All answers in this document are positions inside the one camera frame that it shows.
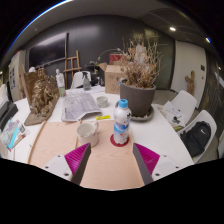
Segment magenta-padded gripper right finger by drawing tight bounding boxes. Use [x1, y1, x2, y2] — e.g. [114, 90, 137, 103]
[132, 142, 184, 186]

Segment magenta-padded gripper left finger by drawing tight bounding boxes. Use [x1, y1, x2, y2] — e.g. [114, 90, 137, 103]
[42, 142, 92, 186]

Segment white blue-capped drink bottle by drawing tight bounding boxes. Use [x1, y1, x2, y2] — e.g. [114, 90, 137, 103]
[113, 98, 132, 145]

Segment white ceramic mug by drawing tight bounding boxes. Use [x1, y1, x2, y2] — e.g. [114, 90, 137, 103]
[76, 120, 100, 148]

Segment light wooden board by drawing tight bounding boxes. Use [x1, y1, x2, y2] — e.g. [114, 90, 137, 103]
[27, 119, 146, 191]

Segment flat round red coaster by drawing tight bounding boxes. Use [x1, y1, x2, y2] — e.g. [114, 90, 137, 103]
[109, 133, 131, 148]

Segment grey plant saucer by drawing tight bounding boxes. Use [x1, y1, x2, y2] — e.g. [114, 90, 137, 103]
[114, 101, 155, 123]

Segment small yellow strip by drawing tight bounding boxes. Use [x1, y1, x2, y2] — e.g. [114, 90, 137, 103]
[95, 114, 112, 121]

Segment black backpack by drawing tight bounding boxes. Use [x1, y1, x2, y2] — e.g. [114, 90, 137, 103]
[179, 120, 213, 158]

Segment stack of papers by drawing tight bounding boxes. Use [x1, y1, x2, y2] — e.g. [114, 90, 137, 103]
[161, 100, 186, 127]

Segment printed newspaper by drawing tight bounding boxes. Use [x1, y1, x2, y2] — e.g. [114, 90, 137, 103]
[60, 89, 103, 123]

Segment dried plant in grey pot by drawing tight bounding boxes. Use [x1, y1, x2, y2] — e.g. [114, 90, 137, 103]
[118, 33, 164, 118]

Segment small round tin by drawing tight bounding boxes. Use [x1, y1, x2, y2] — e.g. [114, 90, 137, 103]
[95, 95, 110, 109]

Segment colourful book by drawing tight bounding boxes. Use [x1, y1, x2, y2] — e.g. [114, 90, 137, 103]
[0, 118, 28, 152]

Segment green-labelled bottle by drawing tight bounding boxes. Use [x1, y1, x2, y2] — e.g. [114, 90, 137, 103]
[58, 84, 67, 98]

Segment grey spray bottle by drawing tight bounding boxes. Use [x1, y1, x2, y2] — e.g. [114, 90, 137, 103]
[82, 71, 92, 92]

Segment black desk device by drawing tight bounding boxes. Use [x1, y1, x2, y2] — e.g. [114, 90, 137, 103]
[0, 101, 19, 132]

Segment small white figurine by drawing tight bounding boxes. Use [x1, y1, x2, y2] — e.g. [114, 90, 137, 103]
[54, 68, 65, 88]

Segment wooden figure sculpture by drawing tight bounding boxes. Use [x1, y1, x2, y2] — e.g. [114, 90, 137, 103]
[184, 70, 196, 96]

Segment wooden easel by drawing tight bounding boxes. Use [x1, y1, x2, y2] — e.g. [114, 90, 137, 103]
[63, 49, 83, 89]

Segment dark double door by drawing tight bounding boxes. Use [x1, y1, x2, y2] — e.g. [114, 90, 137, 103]
[143, 28, 176, 90]

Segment white cabinet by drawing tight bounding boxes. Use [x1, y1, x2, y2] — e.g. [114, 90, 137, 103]
[8, 49, 27, 101]

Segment red box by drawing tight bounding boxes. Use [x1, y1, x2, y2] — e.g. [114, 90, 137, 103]
[108, 53, 124, 65]

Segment round ceiling spotlights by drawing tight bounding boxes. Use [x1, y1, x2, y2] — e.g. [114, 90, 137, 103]
[168, 26, 212, 44]

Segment long ceiling light panel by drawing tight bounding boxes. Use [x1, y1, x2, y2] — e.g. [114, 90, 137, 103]
[6, 0, 73, 56]

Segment dark wall screen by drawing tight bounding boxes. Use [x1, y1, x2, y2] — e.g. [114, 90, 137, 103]
[28, 32, 68, 69]

